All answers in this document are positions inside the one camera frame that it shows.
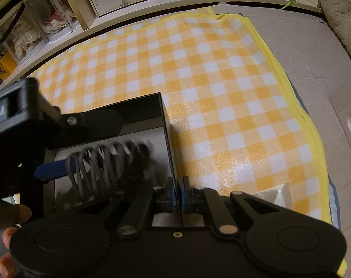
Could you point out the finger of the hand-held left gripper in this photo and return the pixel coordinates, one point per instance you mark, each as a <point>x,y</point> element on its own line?
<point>54,169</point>
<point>91,123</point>

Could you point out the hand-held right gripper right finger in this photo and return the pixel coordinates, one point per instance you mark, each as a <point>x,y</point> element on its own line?
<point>184,198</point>

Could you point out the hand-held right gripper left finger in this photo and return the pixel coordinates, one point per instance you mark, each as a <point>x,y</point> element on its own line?
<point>171,195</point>

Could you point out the black cardboard box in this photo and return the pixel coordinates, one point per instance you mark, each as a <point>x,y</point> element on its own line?
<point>140,107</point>

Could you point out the person's left hand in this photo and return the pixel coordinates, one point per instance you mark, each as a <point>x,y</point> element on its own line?
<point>7,239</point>

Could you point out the yellow cardboard box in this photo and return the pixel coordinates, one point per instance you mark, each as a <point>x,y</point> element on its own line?
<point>6,63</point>

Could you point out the white dress doll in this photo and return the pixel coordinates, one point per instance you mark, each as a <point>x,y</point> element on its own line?
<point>26,39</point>

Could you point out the pink dress bear doll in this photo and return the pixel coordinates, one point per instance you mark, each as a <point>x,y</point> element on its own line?
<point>55,23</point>

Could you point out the yellow checkered mat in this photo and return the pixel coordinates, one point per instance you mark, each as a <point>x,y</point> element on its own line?
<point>221,92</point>

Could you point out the clear doll display case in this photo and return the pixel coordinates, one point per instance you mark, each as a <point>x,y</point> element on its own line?
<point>33,3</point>

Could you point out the blue bed sheet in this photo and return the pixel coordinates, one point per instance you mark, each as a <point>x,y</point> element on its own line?
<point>334,205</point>

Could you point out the white quilted bed cover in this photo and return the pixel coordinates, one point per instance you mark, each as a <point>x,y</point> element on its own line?
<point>308,78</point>

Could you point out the beige fluffy rug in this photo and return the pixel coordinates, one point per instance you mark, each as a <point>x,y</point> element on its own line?
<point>343,14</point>

